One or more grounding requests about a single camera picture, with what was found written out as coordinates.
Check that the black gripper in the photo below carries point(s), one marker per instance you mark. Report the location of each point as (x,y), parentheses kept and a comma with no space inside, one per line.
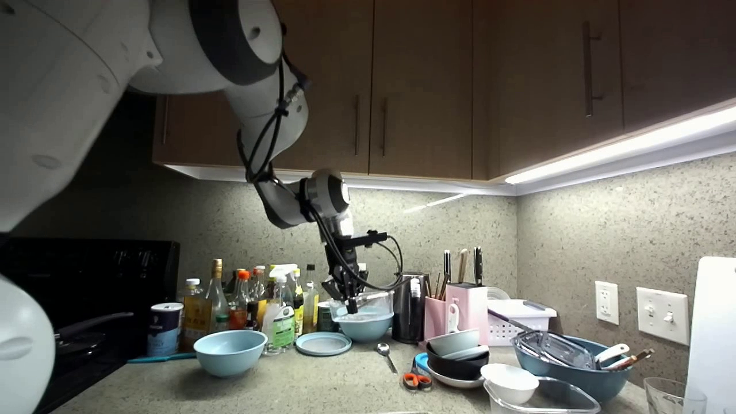
(341,257)

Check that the large light blue bowl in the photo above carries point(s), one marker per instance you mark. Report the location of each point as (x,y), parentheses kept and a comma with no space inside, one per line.
(369,328)

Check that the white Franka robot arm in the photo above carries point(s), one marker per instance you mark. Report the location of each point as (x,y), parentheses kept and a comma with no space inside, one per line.
(70,93)

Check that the grey blue stacked bowl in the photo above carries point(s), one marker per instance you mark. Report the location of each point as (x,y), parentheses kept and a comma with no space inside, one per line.
(454,344)

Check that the dark stacked bowl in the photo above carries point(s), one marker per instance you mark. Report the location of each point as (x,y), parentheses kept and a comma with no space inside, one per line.
(461,365)

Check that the small white bowl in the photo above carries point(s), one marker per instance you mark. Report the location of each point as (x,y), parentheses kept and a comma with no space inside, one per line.
(508,384)

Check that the black cap bottle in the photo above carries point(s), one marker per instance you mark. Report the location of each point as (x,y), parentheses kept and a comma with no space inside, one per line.
(309,306)

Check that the light blue plate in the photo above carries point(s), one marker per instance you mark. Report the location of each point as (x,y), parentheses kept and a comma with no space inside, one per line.
(323,344)

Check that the black steel electric kettle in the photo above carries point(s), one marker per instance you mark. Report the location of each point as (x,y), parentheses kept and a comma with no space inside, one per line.
(409,311)

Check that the clear spray bottle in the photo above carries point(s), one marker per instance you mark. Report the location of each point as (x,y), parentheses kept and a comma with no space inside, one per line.
(281,325)

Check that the metal spoon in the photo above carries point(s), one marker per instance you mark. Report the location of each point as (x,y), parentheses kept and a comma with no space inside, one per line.
(385,356)

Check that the pink utensil holder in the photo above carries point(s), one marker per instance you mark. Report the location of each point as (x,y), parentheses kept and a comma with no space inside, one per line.
(436,318)

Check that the red cap sauce bottle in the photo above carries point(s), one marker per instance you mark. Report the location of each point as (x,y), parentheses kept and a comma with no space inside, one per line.
(240,302)

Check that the pink knife block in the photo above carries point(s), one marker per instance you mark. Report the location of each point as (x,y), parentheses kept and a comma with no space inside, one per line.
(470,306)

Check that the white under-cabinet light strip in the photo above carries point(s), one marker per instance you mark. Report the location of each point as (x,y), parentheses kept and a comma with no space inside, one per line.
(398,183)
(629,147)

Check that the large gold cap bottle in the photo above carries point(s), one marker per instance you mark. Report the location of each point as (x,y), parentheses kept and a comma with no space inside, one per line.
(216,302)

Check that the clear bottle yellow liquid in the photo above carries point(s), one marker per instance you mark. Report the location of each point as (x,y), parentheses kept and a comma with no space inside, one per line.
(194,313)

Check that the white plastic basket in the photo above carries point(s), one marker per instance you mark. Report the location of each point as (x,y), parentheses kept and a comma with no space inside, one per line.
(521,318)

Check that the white blue round canister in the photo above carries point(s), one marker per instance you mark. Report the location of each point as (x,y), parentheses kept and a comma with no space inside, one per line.
(163,328)

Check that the teal thin utensil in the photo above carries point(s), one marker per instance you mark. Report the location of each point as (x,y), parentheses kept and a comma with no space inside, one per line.
(162,357)

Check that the black stove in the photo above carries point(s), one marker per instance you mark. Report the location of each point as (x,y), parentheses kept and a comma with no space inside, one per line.
(115,285)

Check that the black frying pan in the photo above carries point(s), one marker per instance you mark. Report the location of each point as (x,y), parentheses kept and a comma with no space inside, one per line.
(92,325)

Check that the blue dish basin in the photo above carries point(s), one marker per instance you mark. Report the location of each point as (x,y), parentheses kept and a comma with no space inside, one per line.
(590,384)

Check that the white cutting board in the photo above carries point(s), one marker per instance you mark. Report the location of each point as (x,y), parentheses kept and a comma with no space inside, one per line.
(713,336)

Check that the brown upper wall cabinets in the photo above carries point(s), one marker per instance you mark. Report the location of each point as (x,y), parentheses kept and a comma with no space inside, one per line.
(427,78)

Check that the white wall outlet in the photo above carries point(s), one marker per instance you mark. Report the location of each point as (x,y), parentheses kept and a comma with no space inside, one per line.
(605,302)

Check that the white light switch plate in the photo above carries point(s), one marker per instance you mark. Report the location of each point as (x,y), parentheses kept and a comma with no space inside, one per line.
(662,313)

